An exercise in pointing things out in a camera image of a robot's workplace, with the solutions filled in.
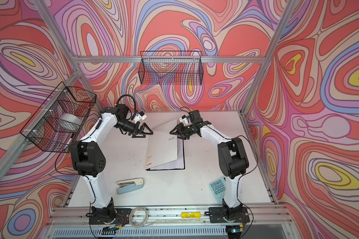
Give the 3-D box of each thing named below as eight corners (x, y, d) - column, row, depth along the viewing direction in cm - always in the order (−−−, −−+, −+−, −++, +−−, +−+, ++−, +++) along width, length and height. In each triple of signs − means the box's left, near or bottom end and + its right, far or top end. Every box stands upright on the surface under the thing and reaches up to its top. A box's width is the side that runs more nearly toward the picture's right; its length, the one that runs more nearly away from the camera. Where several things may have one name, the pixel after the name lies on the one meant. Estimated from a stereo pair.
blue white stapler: (118, 194, 82) (116, 192, 79) (119, 183, 86) (116, 181, 83) (145, 187, 85) (143, 185, 82) (144, 177, 88) (142, 175, 85)
